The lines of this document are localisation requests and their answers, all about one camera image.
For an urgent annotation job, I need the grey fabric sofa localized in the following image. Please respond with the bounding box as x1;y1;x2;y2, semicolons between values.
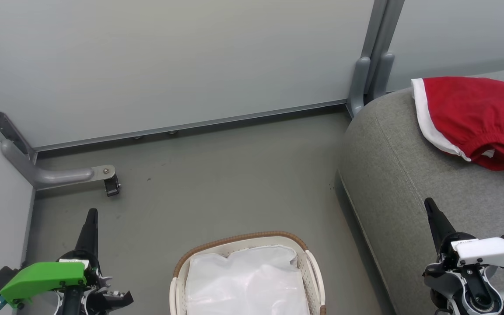
336;66;504;315

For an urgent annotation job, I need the white laundry basket brown rim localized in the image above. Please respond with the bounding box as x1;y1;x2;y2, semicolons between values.
169;231;326;315

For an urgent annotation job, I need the small black caster wheel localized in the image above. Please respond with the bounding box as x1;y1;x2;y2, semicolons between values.
104;175;121;197

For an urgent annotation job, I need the white basket liner bag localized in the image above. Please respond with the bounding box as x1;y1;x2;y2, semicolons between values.
185;245;311;315

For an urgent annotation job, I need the grey partition post with bracket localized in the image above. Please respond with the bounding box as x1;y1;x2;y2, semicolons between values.
0;77;38;161

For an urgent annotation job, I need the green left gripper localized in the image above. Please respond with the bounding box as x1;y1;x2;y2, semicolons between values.
0;208;112;315

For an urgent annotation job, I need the red and white garment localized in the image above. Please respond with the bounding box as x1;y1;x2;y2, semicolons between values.
411;77;504;172

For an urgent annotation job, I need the grey partition bottom rail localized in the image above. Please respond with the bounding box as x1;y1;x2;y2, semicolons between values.
33;100;349;152

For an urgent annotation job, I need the grey curved partition support foot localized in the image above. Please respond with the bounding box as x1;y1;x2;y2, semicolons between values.
0;139;116;190

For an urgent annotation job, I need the grey partition corner post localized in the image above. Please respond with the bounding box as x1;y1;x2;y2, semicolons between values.
346;0;406;118

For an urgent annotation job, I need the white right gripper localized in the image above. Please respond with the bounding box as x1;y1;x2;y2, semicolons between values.
424;197;504;280

